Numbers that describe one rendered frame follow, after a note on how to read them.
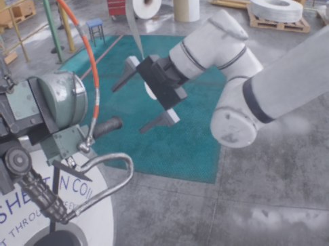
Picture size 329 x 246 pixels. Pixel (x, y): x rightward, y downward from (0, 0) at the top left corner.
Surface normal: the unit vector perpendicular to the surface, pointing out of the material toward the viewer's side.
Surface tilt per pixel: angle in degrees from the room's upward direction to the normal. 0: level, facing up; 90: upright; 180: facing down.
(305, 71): 73
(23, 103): 58
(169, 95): 65
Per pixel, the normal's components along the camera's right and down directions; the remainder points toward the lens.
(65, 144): 0.79, -0.38
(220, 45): -0.20, 0.48
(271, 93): -0.68, 0.26
